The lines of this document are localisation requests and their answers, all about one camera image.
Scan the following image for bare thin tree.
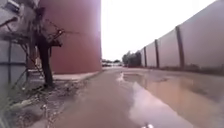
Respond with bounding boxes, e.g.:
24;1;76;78
0;5;81;89

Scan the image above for rubble strip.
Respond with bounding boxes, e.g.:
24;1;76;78
0;78;88;128

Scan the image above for robot's own part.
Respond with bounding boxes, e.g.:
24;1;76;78
141;123;155;128

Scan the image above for red brick building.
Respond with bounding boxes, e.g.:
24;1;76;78
27;0;103;75

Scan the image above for brown dirt road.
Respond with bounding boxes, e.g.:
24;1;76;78
29;65;224;128

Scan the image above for long wall with pillars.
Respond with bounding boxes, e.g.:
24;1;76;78
139;0;224;75

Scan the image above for grey fence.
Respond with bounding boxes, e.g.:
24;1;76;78
0;0;41;88

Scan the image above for concrete slab pavement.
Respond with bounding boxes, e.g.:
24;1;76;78
39;70;101;82

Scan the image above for muddy puddle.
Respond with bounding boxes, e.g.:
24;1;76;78
116;71;224;128

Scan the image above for distant vehicles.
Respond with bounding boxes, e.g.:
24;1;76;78
101;59;124;68

